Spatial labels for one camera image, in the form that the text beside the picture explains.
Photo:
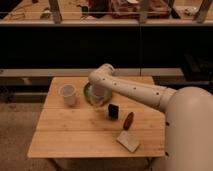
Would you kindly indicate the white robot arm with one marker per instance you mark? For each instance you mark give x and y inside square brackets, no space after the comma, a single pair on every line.
[188,114]

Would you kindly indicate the black eraser block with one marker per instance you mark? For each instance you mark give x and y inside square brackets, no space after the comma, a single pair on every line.
[113,111]

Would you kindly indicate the green round plate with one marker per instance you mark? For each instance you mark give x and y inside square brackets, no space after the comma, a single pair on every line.
[96,99]

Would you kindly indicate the red brown sausage toy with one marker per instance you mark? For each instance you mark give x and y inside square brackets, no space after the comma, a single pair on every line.
[128,121]

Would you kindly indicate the clear plastic measuring cup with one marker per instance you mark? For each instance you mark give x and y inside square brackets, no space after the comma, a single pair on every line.
[68,93]

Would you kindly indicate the wooden folding table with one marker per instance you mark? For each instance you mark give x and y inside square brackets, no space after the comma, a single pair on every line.
[83,131]

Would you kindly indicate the white rectangular sponge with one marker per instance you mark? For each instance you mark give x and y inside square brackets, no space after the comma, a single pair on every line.
[130,142]

